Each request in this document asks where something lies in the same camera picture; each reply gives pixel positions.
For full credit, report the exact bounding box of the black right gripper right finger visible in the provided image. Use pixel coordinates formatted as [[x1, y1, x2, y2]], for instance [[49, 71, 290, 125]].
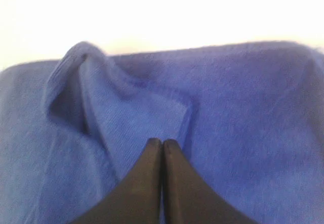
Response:
[[163, 140, 253, 223]]

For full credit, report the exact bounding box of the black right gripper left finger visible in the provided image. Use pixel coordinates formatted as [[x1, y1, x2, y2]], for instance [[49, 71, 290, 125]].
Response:
[[72, 138, 162, 223]]

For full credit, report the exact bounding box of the blue towel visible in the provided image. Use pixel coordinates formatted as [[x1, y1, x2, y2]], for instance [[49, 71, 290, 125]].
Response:
[[1, 42, 323, 223]]

